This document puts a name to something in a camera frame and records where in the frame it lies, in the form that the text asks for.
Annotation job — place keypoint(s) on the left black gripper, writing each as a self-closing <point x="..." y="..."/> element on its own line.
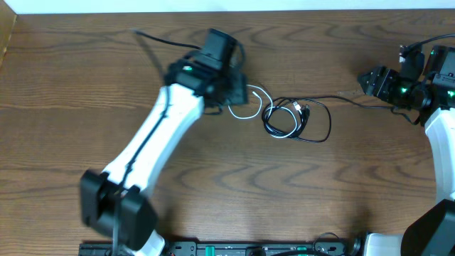
<point x="240" y="89"/>

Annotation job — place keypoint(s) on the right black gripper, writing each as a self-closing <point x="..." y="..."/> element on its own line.
<point x="379" y="83"/>

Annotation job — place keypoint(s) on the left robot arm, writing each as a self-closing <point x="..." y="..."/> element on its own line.
<point x="115" y="202"/>

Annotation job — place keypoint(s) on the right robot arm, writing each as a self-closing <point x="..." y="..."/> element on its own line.
<point x="424" y="84"/>

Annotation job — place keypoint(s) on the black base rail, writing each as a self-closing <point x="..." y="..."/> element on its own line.
<point x="326" y="246"/>

